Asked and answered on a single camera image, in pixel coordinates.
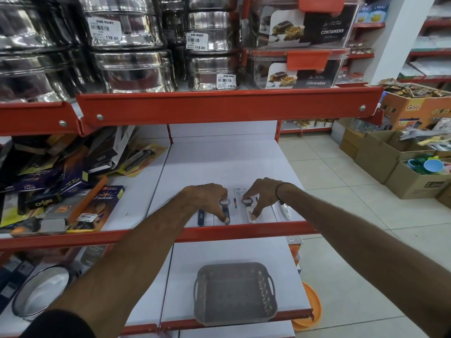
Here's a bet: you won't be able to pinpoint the person's right hand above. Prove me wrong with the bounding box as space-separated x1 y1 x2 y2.
242 177 295 222

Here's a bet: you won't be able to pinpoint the person's left hand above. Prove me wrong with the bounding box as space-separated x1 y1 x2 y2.
181 183 230 224

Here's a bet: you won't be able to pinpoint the blue peeler pack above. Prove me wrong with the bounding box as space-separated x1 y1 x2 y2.
219 198 232 226
197 208 213 228

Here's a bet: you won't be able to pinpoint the white peeler pack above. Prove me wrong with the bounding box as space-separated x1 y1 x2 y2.
233 187 260 224
273 201 294 222

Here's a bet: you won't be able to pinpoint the person's right forearm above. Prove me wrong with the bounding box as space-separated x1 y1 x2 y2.
280 184 451 338

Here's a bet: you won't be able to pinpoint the person's left forearm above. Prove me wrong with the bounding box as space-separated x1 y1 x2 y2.
47 193 198 338

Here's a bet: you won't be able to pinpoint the black wristband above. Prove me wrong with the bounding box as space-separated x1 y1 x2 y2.
275 182 294 205

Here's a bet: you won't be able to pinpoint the red edged white shelf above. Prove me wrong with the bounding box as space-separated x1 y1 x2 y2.
0 237 315 336
0 85 385 137
0 121 318 253

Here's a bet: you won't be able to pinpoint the grey plastic basket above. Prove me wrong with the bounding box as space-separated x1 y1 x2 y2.
193 262 278 327

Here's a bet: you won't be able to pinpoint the black knife yellow card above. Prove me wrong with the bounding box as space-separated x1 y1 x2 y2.
117 142 169 178

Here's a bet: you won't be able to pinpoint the row of small jars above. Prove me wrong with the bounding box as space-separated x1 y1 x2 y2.
292 118 337 129

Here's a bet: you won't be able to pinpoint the orange plastic plate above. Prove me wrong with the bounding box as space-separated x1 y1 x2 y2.
291 281 323 332

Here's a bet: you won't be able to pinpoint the small brown cardboard box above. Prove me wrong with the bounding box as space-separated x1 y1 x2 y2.
339 127 366 160

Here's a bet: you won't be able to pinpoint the orange blue boxed tool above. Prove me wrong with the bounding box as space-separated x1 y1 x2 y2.
66 185 125 234

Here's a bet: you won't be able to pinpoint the large brown cardboard box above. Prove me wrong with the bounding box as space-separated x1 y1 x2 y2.
354 129 439 184

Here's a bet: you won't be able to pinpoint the clear container orange lid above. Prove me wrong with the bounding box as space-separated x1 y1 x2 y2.
242 48 351 90
245 0 367 50

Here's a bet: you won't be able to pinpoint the brown cardboard box with cups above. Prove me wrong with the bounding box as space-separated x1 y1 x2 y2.
385 156 451 200

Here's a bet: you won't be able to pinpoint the pile of packaged kitchen tools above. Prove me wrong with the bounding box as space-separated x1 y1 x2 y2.
0 126 170 239

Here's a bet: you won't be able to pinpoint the stack of steel containers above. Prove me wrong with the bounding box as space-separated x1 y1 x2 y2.
0 0 243 103

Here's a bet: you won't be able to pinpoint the pile of colourful plastic cups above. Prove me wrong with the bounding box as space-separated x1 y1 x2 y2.
405 154 451 175

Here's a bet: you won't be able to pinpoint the pile of packaged utensils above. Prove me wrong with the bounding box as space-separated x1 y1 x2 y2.
399 118 451 152

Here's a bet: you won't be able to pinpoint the orange printed cardboard box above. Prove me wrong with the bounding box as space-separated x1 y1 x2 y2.
378 84 451 131

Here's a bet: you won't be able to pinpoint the round steel sieve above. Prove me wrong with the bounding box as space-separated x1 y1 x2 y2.
12 265 77 321

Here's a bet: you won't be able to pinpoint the pile of brown packets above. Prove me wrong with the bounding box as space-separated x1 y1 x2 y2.
381 78 451 100

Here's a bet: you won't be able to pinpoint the black sleeve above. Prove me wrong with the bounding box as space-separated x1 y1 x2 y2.
19 309 96 338

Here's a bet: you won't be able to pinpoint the background red shelves with goods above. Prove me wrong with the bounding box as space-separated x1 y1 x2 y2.
335 0 451 86

